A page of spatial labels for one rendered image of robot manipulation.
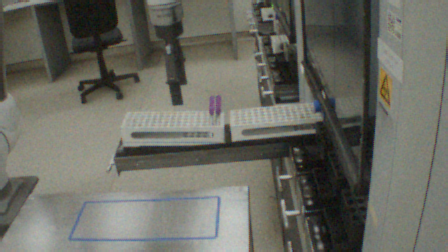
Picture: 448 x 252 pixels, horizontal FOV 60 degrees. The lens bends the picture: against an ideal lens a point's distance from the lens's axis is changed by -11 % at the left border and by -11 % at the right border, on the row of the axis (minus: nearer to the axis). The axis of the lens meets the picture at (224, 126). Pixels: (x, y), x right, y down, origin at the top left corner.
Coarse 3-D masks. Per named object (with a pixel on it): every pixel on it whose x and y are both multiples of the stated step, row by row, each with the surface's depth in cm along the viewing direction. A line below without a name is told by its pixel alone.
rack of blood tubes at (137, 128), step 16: (128, 112) 129; (144, 112) 129; (160, 112) 129; (176, 112) 129; (192, 112) 129; (208, 112) 129; (128, 128) 121; (144, 128) 121; (160, 128) 121; (176, 128) 121; (192, 128) 121; (208, 128) 121; (128, 144) 124; (144, 144) 124; (160, 144) 124; (176, 144) 124; (192, 144) 124
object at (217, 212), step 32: (128, 192) 106; (160, 192) 104; (192, 192) 103; (224, 192) 102; (32, 224) 97; (64, 224) 96; (96, 224) 95; (128, 224) 95; (160, 224) 94; (192, 224) 93; (224, 224) 92
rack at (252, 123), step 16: (240, 112) 128; (256, 112) 127; (272, 112) 125; (288, 112) 125; (304, 112) 123; (240, 128) 121; (256, 128) 121; (272, 128) 129; (288, 128) 128; (304, 128) 123
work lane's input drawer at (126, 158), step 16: (224, 128) 132; (208, 144) 123; (224, 144) 123; (240, 144) 123; (256, 144) 122; (272, 144) 121; (288, 144) 121; (112, 160) 133; (128, 160) 124; (144, 160) 124; (160, 160) 124; (176, 160) 124; (192, 160) 124; (208, 160) 124; (224, 160) 124; (240, 160) 124
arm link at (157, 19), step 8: (152, 8) 106; (160, 8) 105; (168, 8) 105; (176, 8) 107; (152, 16) 108; (160, 16) 107; (168, 16) 107; (176, 16) 107; (160, 24) 108; (168, 24) 109
